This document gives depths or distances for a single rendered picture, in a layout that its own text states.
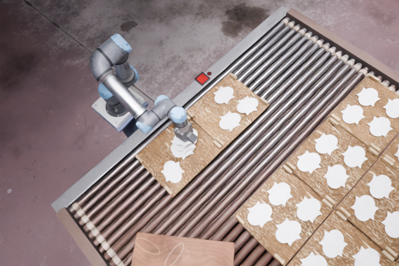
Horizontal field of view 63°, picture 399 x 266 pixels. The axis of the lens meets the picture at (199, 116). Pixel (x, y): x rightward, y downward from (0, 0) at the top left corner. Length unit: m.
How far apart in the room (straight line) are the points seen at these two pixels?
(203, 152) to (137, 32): 2.17
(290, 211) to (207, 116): 0.74
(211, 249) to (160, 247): 0.26
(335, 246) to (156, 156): 1.08
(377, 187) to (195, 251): 1.04
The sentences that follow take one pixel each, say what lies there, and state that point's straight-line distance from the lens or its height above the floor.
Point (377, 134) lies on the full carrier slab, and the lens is 2.17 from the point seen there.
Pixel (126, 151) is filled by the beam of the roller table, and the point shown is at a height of 0.92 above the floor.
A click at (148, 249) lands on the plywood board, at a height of 1.04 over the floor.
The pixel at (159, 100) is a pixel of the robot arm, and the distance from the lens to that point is 1.70.
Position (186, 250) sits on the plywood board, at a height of 1.04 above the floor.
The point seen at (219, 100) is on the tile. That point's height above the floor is 0.94.
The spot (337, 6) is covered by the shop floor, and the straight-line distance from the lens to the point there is 4.06.
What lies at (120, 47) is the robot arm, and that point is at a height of 1.51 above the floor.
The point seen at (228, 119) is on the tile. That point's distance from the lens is 2.04.
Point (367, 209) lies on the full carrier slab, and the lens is 2.00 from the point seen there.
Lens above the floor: 2.78
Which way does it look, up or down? 63 degrees down
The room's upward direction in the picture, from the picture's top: 11 degrees counter-clockwise
